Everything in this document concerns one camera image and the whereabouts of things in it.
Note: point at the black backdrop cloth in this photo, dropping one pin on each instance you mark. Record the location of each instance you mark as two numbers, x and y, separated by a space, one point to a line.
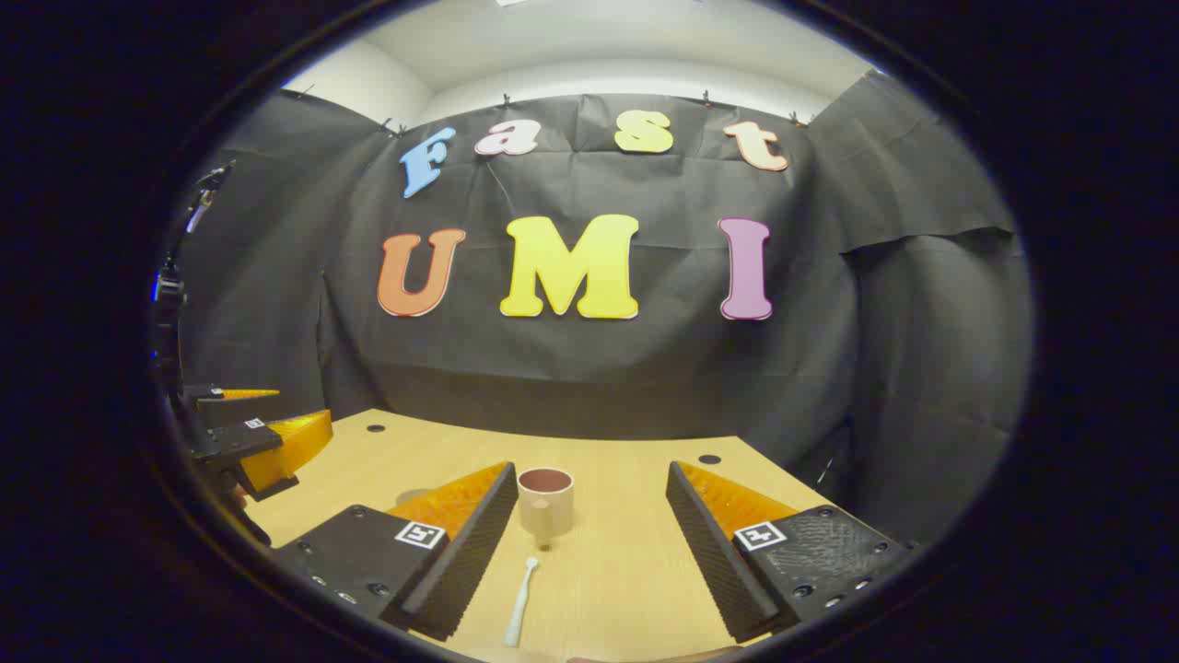
645 368

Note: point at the white toothbrush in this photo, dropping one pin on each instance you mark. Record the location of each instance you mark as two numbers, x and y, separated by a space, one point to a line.
521 599

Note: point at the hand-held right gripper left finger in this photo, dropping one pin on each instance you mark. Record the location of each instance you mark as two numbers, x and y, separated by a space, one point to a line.
470 552

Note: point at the wooden desktop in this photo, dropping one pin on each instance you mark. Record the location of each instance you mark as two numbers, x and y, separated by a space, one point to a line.
608 571

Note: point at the beige cup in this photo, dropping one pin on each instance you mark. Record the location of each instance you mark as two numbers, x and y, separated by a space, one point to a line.
545 511

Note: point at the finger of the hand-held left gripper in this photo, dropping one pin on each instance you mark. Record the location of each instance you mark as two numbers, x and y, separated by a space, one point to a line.
207 405
235 440

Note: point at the dark equipment stand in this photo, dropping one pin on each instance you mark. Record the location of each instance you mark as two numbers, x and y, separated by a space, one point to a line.
198 203

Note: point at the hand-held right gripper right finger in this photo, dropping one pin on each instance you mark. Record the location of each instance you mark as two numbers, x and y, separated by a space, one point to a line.
709 552

